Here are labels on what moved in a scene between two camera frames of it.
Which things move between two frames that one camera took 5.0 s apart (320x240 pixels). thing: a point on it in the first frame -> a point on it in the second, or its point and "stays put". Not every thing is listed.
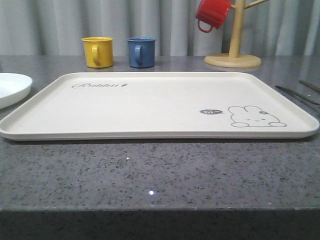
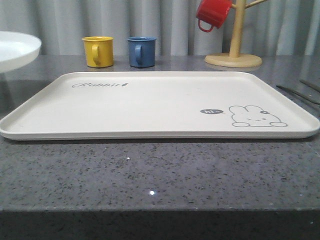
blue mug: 141,52 stays put
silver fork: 298,95 stays put
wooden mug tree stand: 233,59 stays put
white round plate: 14,88 -> 17,50
